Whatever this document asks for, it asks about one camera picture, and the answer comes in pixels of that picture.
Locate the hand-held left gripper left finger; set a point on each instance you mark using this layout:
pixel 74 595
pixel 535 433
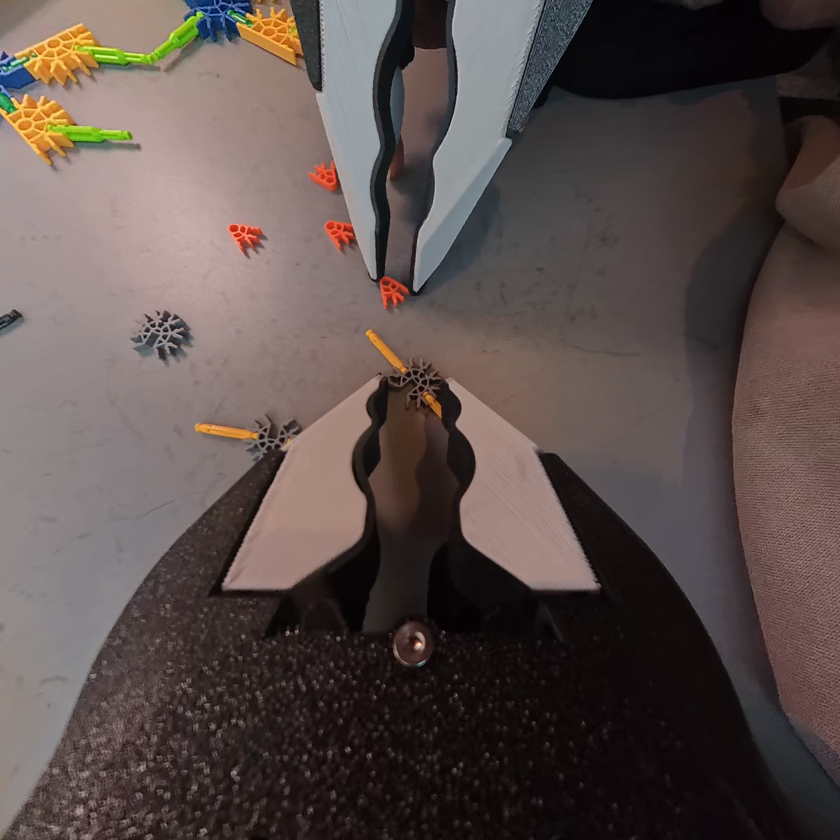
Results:
pixel 302 518

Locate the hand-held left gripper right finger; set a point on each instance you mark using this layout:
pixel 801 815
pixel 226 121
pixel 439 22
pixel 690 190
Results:
pixel 525 518

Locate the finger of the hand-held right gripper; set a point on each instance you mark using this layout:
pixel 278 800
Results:
pixel 485 98
pixel 348 98

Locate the orange small connector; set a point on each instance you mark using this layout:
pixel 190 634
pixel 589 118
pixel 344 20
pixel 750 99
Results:
pixel 245 236
pixel 392 291
pixel 325 176
pixel 339 233

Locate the grey snowflake connector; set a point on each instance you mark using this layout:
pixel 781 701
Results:
pixel 415 379
pixel 161 334
pixel 271 436

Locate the yellow short rod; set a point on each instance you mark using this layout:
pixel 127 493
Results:
pixel 433 405
pixel 385 348
pixel 226 431

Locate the black short rod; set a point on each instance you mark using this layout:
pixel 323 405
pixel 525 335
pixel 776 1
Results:
pixel 10 319

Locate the blue yellow green toy model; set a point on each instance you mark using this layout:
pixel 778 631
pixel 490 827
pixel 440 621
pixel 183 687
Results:
pixel 275 36

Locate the toy model with red rod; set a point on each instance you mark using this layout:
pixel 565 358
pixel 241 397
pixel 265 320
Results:
pixel 56 56

